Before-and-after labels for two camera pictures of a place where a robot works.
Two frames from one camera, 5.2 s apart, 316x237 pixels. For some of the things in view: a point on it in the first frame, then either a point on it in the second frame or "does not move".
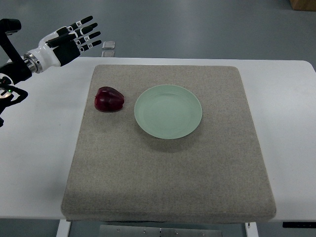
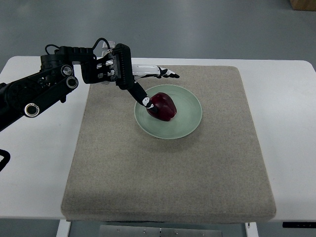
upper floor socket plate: (108, 45) does not move
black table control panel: (299, 224) does not move
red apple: (107, 99) → (164, 107)
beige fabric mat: (118, 173) does not move
